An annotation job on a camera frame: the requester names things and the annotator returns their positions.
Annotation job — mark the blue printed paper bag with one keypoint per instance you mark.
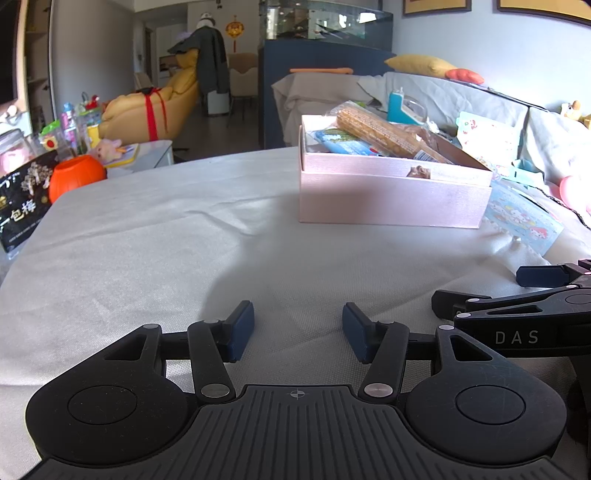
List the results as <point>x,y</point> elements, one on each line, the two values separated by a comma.
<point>526,221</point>

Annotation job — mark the orange red pillow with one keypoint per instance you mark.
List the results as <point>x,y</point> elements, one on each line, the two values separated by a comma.
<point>466,76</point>

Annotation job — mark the orange pumpkin bucket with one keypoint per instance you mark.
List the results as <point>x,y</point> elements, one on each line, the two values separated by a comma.
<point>76,177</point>

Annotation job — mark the wide framed wall picture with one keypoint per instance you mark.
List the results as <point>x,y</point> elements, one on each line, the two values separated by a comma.
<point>545,9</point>

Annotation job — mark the teal box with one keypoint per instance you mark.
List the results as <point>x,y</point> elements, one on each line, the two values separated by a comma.
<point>401,108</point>

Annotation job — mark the yellow armchair red ribbon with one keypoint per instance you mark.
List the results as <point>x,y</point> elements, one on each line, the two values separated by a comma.
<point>152,110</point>

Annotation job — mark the grey coat on rack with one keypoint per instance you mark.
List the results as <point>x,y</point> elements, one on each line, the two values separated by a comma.
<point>205,60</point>

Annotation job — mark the printed greeting card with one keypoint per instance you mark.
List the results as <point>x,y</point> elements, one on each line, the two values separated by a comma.
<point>487,134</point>

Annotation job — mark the large glass jar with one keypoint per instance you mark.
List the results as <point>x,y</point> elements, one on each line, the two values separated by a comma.
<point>14,152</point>

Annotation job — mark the red hanging ornament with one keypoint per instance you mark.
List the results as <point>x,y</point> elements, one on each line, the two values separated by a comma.
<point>234,32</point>

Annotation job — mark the lollipop packet blue label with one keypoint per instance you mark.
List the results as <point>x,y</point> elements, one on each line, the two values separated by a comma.
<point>351,145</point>

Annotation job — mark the sofa with beige cover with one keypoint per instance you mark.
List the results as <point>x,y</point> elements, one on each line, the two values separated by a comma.
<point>508,106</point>

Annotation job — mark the pink soft toy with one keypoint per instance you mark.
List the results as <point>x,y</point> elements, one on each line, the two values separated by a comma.
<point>572,191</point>

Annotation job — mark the black printed snack bag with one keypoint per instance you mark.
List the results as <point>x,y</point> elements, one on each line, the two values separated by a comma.
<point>25,203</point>

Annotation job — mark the beige dining chair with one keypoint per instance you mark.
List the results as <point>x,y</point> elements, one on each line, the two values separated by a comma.
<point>242,78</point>

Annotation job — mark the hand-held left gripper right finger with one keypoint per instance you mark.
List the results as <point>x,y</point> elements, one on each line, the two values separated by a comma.
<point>358,332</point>

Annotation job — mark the pink patterned bottle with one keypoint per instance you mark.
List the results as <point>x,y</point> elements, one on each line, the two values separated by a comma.
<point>68,127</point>

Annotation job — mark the orange carrot pillow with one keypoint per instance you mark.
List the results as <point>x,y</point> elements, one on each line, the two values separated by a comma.
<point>323,70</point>

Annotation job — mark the pink cardboard box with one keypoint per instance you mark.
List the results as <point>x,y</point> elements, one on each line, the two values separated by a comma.
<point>392,198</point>

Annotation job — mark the small plush toy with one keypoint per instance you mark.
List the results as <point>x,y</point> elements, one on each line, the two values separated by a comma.
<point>575,113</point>

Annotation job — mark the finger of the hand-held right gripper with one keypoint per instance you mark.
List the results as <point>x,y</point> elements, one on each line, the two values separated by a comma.
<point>540,275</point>
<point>485,307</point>

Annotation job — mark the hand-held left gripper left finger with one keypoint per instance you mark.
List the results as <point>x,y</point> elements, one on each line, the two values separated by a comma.
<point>241,330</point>

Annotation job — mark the glass fish tank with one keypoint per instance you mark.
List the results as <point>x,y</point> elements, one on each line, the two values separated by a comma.
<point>323,23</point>

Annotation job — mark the long bread packet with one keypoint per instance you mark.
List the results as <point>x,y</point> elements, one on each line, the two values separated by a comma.
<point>388,134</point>

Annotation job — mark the yellow pillow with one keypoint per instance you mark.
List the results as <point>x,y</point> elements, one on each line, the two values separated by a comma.
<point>420,65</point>

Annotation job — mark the pink plush toy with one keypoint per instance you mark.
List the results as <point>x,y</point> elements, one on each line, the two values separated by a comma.
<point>108,150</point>

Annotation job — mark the white side table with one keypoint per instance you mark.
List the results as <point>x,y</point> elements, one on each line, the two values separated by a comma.
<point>152,154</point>

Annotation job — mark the yellow board book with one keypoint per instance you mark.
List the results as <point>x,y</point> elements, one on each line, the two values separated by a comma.
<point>127,154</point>

